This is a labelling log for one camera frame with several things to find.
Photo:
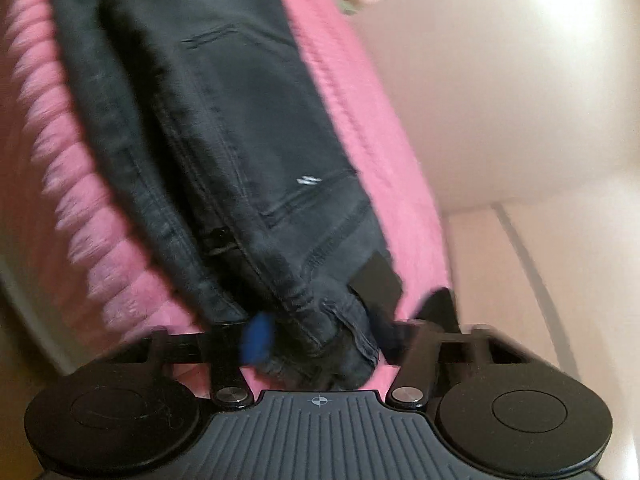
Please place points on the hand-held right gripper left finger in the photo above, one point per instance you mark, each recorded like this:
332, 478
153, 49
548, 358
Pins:
256, 340

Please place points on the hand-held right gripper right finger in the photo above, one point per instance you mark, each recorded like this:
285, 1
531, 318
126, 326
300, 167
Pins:
425, 340

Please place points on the grey jeans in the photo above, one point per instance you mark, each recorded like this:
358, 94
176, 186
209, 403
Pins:
225, 135

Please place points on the pink ribbed blanket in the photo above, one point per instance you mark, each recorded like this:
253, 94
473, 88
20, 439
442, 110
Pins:
125, 270

